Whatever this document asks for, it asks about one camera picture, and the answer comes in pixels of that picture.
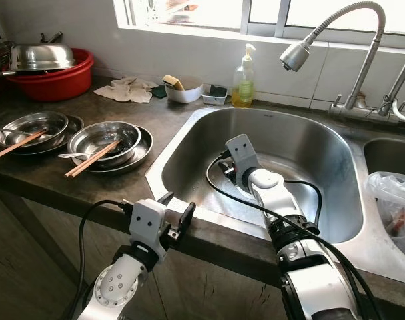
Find stainless steel kitchen sink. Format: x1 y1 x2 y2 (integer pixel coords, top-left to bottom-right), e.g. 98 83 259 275
145 105 405 287

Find stainless steel plate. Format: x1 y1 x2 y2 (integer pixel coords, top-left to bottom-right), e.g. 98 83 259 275
69 125 154 175
0 115 84 155

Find small white plastic tray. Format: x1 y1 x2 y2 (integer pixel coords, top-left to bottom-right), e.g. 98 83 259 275
202 84 230 106

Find stainless steel bowl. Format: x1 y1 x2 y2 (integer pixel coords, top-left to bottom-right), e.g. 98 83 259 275
67 121 141 164
0 111 69 149

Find wooden chopstick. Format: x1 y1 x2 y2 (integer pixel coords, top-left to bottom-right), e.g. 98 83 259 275
68 140 121 177
0 131 46 161
0 129 48 158
64 143 118 179

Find grey wooden counter cabinet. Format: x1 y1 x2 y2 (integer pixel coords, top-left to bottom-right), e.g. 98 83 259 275
0 193 405 320

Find yellow dish soap pump bottle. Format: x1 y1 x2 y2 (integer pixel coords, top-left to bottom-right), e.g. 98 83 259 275
231 43 258 109

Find white ceramic bowl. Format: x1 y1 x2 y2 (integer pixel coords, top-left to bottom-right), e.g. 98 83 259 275
164 80 204 103

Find yellow sponge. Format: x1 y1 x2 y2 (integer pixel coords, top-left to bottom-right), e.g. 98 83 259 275
162 74 185 91

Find crumpled white cloth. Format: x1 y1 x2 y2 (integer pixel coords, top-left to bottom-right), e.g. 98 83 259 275
93 77 158 104

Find flexible chrome spray faucet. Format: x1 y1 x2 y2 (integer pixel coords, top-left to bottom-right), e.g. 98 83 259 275
279 1 405 125

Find red plastic basin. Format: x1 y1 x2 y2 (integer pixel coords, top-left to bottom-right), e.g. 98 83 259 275
5 48 95 102

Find clear plastic bag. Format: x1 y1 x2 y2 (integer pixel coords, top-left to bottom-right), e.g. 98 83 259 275
366 171 405 257

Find white framed window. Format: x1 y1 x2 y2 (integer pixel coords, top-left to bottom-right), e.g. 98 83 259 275
114 0 405 51

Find domed stainless steel lid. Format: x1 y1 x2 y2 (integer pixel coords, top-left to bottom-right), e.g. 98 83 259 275
10 43 76 71

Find straight chrome tap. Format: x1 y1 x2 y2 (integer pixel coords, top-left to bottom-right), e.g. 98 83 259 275
379 63 405 121

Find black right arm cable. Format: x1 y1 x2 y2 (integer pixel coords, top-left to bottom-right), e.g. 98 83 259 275
206 155 386 320

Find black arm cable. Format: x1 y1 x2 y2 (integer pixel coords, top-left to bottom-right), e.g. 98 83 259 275
75 199 136 320
206 155 386 320

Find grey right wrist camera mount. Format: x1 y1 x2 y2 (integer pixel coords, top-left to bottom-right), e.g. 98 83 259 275
225 133 262 184

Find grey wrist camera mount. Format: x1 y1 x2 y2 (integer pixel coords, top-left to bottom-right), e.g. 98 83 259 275
225 133 262 184
127 198 179 253

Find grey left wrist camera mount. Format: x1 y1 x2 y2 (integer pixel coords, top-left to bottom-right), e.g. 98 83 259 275
127 198 179 253

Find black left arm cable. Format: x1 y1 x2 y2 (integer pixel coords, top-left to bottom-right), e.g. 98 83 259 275
75 199 136 320

